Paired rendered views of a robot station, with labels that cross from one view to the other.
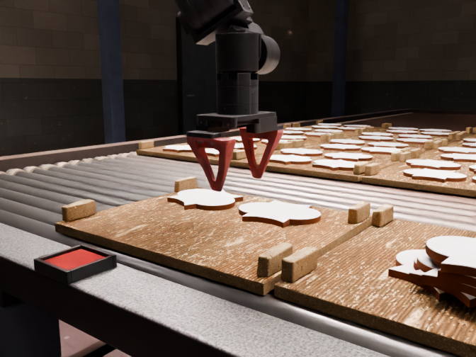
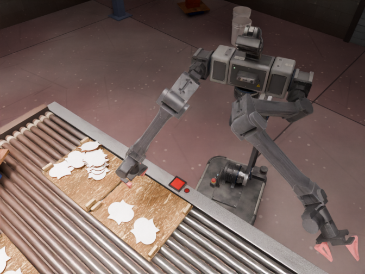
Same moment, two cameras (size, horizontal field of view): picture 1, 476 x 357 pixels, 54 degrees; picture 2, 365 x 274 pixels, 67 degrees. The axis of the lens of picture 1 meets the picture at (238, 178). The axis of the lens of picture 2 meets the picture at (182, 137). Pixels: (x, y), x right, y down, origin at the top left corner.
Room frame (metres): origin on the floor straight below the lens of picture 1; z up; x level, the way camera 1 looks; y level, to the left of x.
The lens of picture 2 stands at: (1.49, 0.26, 2.24)
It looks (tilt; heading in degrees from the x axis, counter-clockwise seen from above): 46 degrees down; 181
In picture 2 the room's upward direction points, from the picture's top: 1 degrees counter-clockwise
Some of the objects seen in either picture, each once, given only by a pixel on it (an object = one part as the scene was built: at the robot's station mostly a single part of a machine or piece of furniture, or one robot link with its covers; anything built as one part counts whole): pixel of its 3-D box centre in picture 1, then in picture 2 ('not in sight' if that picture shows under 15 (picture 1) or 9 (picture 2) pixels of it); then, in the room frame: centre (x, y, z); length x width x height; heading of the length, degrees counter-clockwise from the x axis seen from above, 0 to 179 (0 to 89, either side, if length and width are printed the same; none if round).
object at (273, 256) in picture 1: (275, 259); not in sight; (0.53, -0.05, 0.95); 0.06 x 0.02 x 0.03; 144
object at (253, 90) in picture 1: (237, 99); (133, 167); (0.64, 0.00, 1.14); 0.10 x 0.07 x 0.07; 144
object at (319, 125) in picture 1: (340, 127); not in sight; (2.51, -0.55, 0.94); 0.41 x 0.35 x 0.04; 53
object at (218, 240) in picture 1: (217, 223); (142, 210); (0.76, 0.03, 0.93); 0.41 x 0.35 x 0.02; 54
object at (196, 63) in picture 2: not in sight; (196, 71); (0.26, 0.32, 1.45); 0.09 x 0.08 x 0.12; 66
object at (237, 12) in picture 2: not in sight; (240, 20); (-3.25, 1.20, 0.19); 0.30 x 0.30 x 0.37
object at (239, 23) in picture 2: not in sight; (240, 32); (-2.83, 1.14, 0.19); 0.30 x 0.30 x 0.37
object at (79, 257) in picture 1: (76, 263); (177, 184); (0.59, 0.22, 0.92); 0.06 x 0.06 x 0.01; 53
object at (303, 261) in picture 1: (299, 263); not in sight; (0.52, -0.07, 0.95); 0.06 x 0.02 x 0.03; 142
